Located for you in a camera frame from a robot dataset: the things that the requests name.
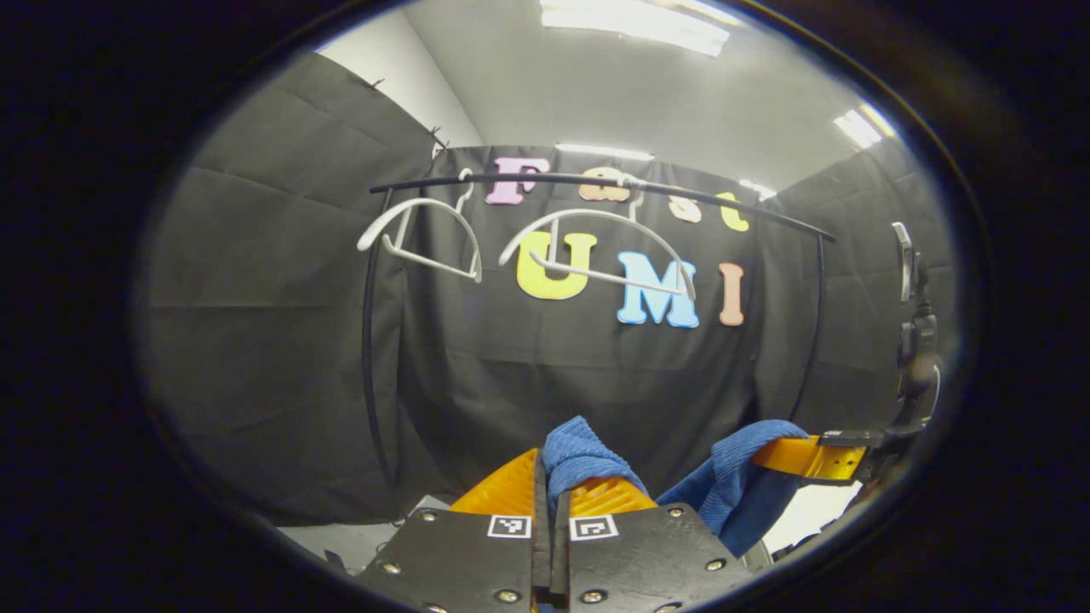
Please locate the small ceiling light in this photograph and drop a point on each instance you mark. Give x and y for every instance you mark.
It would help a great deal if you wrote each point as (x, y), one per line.
(862, 126)
(758, 189)

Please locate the white plastic clothes hanger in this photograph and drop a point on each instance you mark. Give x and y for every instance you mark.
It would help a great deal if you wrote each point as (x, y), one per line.
(596, 212)
(426, 203)

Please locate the long ceiling light bar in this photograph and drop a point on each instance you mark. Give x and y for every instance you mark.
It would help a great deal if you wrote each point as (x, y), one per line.
(605, 151)

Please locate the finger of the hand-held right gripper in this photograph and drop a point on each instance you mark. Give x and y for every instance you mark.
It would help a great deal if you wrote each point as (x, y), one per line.
(809, 460)

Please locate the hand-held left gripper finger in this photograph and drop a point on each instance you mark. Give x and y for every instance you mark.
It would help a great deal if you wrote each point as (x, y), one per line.
(542, 553)
(560, 562)

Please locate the black metal clothes rack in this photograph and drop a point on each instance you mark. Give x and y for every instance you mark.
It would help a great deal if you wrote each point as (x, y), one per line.
(367, 340)

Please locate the large ceiling light panel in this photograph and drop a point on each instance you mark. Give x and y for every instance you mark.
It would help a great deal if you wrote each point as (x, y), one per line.
(634, 21)

